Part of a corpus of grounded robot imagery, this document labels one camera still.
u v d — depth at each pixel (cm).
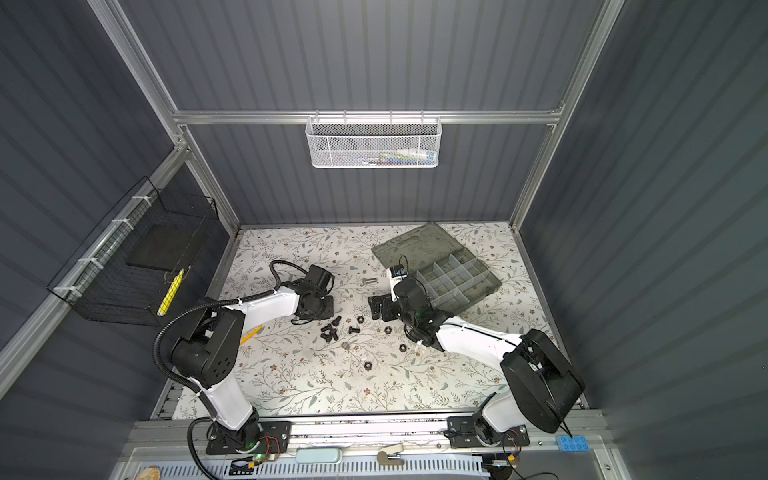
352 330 91
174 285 70
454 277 104
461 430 74
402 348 89
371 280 105
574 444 71
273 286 103
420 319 66
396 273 75
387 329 91
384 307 76
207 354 48
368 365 85
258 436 71
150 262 74
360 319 94
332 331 91
